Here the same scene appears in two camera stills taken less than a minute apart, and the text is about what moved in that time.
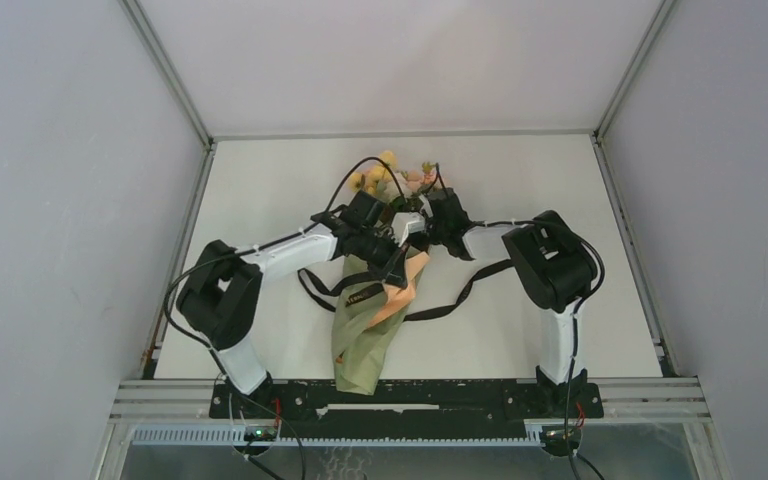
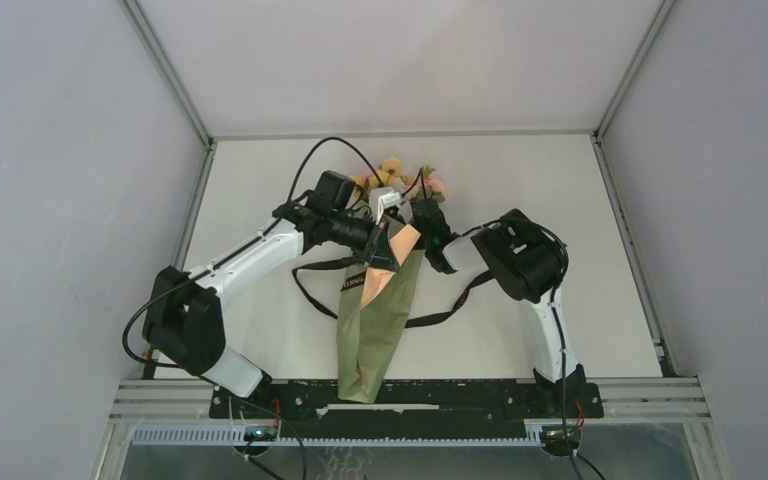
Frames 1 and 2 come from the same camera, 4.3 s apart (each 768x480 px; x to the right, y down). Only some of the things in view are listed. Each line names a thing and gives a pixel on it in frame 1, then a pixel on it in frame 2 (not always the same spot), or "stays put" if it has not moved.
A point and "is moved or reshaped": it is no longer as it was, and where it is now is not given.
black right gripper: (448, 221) -> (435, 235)
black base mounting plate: (410, 408) stays put
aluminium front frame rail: (621, 399) stays put
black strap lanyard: (304, 277) is moved or reshaped
